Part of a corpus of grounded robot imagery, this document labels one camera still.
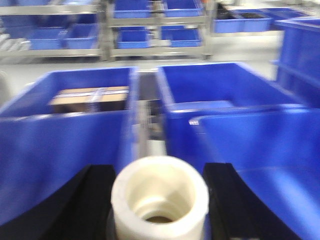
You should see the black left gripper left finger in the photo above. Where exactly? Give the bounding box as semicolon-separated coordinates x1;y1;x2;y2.
0;164;116;240

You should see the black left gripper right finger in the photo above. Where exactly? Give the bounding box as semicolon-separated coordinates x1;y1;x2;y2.
202;163;299;240

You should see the blue bin with cardboard box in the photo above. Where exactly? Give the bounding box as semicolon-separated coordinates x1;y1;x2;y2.
0;66;139;224

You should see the brown cardboard box in bin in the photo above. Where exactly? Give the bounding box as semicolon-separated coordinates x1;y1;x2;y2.
48;86;129;113

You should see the blue empty bin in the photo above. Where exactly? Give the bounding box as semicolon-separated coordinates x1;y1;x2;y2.
156;62;320;240

